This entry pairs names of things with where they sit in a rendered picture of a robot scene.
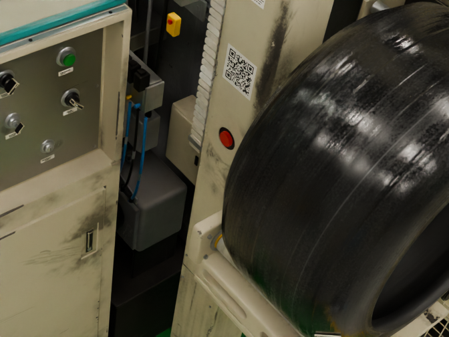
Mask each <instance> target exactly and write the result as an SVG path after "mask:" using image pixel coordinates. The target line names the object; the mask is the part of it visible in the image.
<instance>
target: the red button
mask: <svg viewBox="0 0 449 337"><path fill-rule="evenodd" d="M220 141H221V142H222V144H223V145H224V146H226V147H229V146H231V145H232V144H233V140H232V137H231V135H230V134H229V133H228V132H227V131H223V132H221V134H220Z"/></svg>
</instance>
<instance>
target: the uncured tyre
mask: <svg viewBox="0 0 449 337"><path fill-rule="evenodd" d="M222 239H223V241H224V245H225V247H226V249H227V251H228V253H229V255H230V257H231V259H232V261H233V262H234V264H235V265H236V267H237V268H238V269H239V270H240V271H241V272H242V273H243V274H244V275H245V277H246V278H247V279H248V280H249V281H250V282H251V283H252V284H253V285H254V286H255V287H256V288H257V289H258V290H259V291H260V292H261V293H262V294H263V295H264V296H265V297H266V298H267V299H268V300H269V301H270V302H271V303H272V304H273V305H274V307H276V309H278V311H279V312H280V313H281V314H282V315H283V316H284V317H285V318H286V319H287V320H288V321H289V322H290V323H291V324H292V325H293V326H294V327H295V328H296V329H297V331H298V332H299V333H300V334H301V335H302V336H304V337H315V334H321V335H333V336H341V337H390V336H392V335H394V334H395V333H396V332H398V331H400V330H401V329H402V328H404V327H405V326H407V325H408V324H409V323H411V322H412V321H414V320H415V319H416V318H417V317H418V316H420V315H421V314H422V313H424V312H425V311H426V310H427V309H428V308H429V307H430V306H432V305H433V304H434V303H435V302H437V301H438V300H439V299H440V298H441V297H442V296H443V295H444V294H445V293H446V292H447V291H448V290H449V7H446V6H443V5H439V4H437V3H431V2H416V3H409V4H406V5H401V6H398V7H393V8H390V9H384V10H382V11H378V12H375V13H372V14H370V15H367V16H365V17H363V18H361V19H358V20H357V21H355V22H353V23H352V24H350V25H348V26H347V27H345V28H343V29H342V30H340V31H338V32H337V33H336V34H335V35H333V36H332V37H330V38H329V39H328V40H327V41H325V42H324V43H322V44H321V45H320V46H319V47H318V48H317V49H316V50H314V51H313V52H312V53H311V54H310V55H309V56H307V57H306V58H305V59H304V60H303V61H302V62H301V63H300V64H299V65H298V66H297V67H296V68H295V69H294V70H293V71H292V72H291V73H290V74H289V75H288V77H287V78H286V79H285V80H284V81H283V83H282V84H281V85H280V86H279V87H278V88H277V89H276V90H275V92H274V93H273V95H272V96H271V97H270V98H269V99H268V101H267V102H266V104H265V105H264V106H263V108H262V109H261V111H260V112H259V113H258V115H257V117H256V118H255V119H254V121H253V123H252V124H251V126H250V127H249V129H248V130H247V133H246V134H245V136H244V138H243V140H242V142H241V144H240V146H239V148H238V150H237V152H236V154H235V157H234V159H233V161H232V164H231V167H230V169H229V173H228V175H227V180H226V183H225V186H224V195H223V204H222Z"/></svg>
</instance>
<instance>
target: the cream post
mask: <svg viewBox="0 0 449 337"><path fill-rule="evenodd" d="M333 2H334V0H265V5H264V9H261V8H260V7H259V6H258V5H257V4H256V3H254V2H253V1H251V0H227V4H226V9H225V13H224V20H223V25H222V32H221V37H220V44H219V49H218V56H217V61H216V70H215V75H214V81H213V85H212V92H211V96H210V104H209V108H208V116H207V120H206V128H205V131H204V139H203V144H202V152H201V158H200V165H199V168H198V175H197V180H196V186H195V191H194V198H193V203H192V211H191V215H190V223H189V227H188V235H187V239H186V246H185V250H184V258H183V262H182V270H181V274H180V282H179V287H178V294H177V299H176V305H175V310H174V317H173V322H172V329H171V334H170V337H241V334H242V332H241V330H240V329H239V328H238V327H237V326H236V325H235V324H234V322H233V321H232V320H231V319H230V318H229V317H228V316H227V315H226V314H225V313H224V312H223V311H222V310H221V309H220V308H219V306H218V305H217V304H216V303H215V302H214V301H213V300H212V299H211V297H210V296H209V295H208V294H207V293H206V292H205V291H204V290H203V289H202V288H201V287H200V286H199V285H198V284H197V282H196V281H195V280H194V275H195V274H196V267H197V264H195V263H194V262H193V261H192V260H191V259H190V258H189V256H188V250H189V246H190V239H191V235H192V228H193V227H194V225H195V224H197V223H198V222H200V221H202V220H203V219H206V218H207V217H210V216H211V215H213V214H215V213H217V212H219V211H220V210H222V204H223V195H224V189H225V183H226V180H227V175H228V173H229V169H230V167H231V164H232V161H233V159H234V157H235V154H236V152H237V150H238V148H239V146H240V144H241V142H242V140H243V138H244V136H245V134H246V133H247V130H248V129H249V127H250V126H251V124H252V123H253V121H254V119H255V118H256V117H257V115H258V113H259V112H260V111H261V109H262V108H263V106H264V105H265V104H266V102H267V101H268V99H269V98H270V97H271V96H272V95H273V93H274V92H275V90H276V89H277V88H278V87H279V86H280V85H281V84H282V83H283V81H284V80H285V79H286V78H287V77H288V75H289V74H290V73H291V72H292V71H293V70H294V69H295V68H296V67H297V66H298V65H299V64H300V63H301V62H302V61H303V60H304V59H305V58H306V57H307V56H309V55H310V54H311V53H312V52H313V51H314V50H316V49H317V48H318V47H319V46H320V45H321V44H322V43H323V38H324V35H325V30H326V28H327V24H328V21H329V16H330V13H331V9H332V6H333ZM228 43H229V44H231V45H232V46H233V47H234V48H235V49H236V50H237V51H239V52H240V53H241V54H243V55H244V56H245V57H246V58H247V59H248V60H249V61H250V62H252V63H253V64H254V65H255V66H257V71H256V75H255V81H254V84H253V90H252V94H251V99H250V101H249V100H248V99H247V98H246V97H245V96H244V95H242V94H241V93H240V92H239V91H238V90H237V89H236V88H235V87H234V86H232V85H231V84H230V83H229V82H228V81H226V80H225V79H224V78H223V76H222V74H223V70H224V66H225V59H226V54H227V47H228ZM223 131H227V132H228V133H229V134H230V135H231V137H232V140H233V144H232V145H231V146H229V147H226V146H224V145H223V144H222V142H221V141H220V134H221V132H223Z"/></svg>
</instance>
